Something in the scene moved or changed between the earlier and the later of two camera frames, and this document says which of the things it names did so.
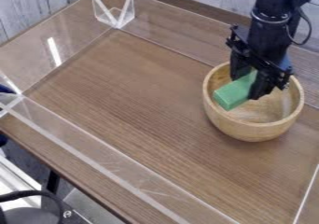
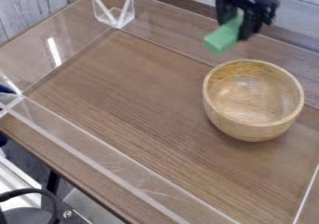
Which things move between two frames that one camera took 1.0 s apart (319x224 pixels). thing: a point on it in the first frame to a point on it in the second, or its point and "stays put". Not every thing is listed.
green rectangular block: x=234 y=92 to x=223 y=38
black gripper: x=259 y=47 to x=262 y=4
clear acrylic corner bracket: x=114 y=17 stays put
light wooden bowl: x=258 y=119 stays put
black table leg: x=53 y=181 stays put
